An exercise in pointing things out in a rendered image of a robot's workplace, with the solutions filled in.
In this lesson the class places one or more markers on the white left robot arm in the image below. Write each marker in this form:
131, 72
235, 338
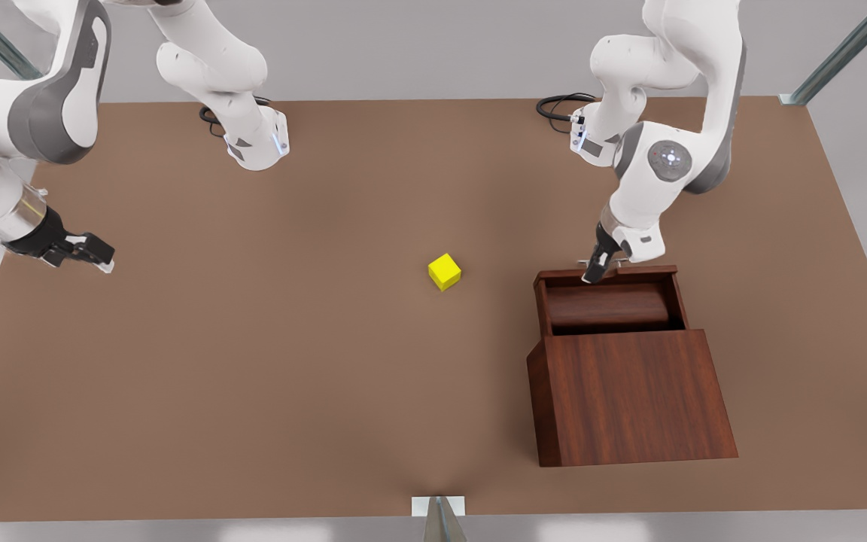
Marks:
659, 192

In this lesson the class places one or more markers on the yellow cube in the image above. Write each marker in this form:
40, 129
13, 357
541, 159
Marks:
444, 272

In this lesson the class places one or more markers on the dark wooden cabinet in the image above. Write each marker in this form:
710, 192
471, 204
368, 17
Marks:
629, 395

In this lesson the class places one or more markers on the dark wooden drawer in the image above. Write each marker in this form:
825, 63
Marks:
614, 305

